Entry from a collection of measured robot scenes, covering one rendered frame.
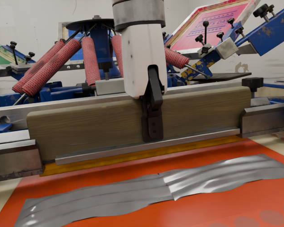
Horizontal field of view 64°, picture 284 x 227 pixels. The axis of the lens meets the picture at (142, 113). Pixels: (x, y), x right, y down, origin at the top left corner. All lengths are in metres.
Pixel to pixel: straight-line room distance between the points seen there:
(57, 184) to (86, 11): 4.29
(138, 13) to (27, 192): 0.29
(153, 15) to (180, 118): 0.16
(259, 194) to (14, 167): 0.31
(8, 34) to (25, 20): 0.37
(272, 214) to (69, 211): 0.22
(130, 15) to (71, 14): 4.24
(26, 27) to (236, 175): 4.45
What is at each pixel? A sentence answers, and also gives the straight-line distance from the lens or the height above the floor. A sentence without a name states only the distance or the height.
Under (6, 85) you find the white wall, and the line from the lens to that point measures 4.68.
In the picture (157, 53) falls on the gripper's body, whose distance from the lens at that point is 0.31.
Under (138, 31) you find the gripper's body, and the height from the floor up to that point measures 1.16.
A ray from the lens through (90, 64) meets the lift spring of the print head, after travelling 0.86.
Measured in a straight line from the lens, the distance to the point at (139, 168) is 0.37.
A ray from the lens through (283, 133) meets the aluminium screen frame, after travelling 0.50.
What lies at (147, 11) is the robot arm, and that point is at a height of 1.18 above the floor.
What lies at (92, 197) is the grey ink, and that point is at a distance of 0.30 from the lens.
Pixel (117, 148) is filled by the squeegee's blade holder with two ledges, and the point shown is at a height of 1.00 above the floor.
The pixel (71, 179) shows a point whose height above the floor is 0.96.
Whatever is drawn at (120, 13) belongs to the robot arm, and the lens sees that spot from 0.34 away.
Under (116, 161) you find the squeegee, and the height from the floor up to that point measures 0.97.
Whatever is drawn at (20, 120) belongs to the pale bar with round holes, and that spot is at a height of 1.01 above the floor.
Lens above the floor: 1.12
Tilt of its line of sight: 13 degrees down
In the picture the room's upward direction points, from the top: 5 degrees counter-clockwise
